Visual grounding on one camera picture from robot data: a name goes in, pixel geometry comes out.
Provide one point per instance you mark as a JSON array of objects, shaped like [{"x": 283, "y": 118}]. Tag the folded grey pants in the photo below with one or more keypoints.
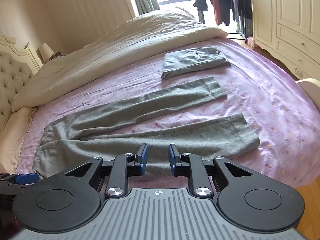
[{"x": 190, "y": 61}]

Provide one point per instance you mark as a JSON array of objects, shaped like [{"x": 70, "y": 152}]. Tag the cream pillow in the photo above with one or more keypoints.
[{"x": 17, "y": 130}]

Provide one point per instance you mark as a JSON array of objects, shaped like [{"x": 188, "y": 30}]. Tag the grey pants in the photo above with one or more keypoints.
[
  {"x": 100, "y": 135},
  {"x": 190, "y": 61}
]

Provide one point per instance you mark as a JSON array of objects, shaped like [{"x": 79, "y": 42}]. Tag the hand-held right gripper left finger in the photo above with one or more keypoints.
[{"x": 142, "y": 158}]

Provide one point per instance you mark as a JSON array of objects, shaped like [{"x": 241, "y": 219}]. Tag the pink patterned bedsheet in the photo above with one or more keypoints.
[{"x": 262, "y": 100}]

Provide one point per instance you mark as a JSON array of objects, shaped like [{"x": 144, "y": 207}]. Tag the red hanging garment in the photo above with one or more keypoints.
[{"x": 215, "y": 5}]

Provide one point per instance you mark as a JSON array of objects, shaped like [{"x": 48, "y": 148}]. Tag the dark blue hanging garment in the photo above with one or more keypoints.
[{"x": 226, "y": 2}]

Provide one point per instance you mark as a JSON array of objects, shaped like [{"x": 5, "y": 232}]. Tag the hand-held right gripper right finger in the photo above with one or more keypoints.
[{"x": 172, "y": 160}]

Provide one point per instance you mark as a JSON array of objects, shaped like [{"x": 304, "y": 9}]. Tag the cream bed footboard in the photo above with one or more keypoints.
[{"x": 310, "y": 87}]

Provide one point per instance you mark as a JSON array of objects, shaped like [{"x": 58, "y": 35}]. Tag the bedside lamp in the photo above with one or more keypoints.
[{"x": 45, "y": 51}]

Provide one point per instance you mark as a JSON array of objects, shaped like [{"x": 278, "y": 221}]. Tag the cream wardrobe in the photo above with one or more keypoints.
[{"x": 287, "y": 17}]

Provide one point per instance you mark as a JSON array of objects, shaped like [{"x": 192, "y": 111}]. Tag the cream duvet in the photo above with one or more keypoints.
[{"x": 112, "y": 52}]

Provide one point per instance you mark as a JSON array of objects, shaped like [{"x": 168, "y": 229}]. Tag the cream tufted headboard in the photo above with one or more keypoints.
[{"x": 12, "y": 75}]

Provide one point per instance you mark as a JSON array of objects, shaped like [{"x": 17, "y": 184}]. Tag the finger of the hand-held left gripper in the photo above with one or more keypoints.
[{"x": 26, "y": 178}]

